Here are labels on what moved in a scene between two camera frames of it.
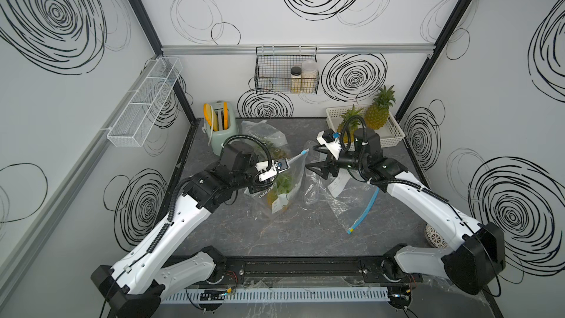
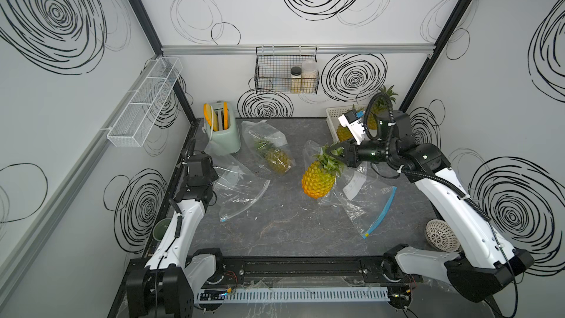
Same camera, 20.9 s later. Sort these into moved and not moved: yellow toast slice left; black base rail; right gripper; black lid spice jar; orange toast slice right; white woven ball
Moved: right gripper
Not moved: white woven ball; orange toast slice right; black lid spice jar; black base rail; yellow toast slice left
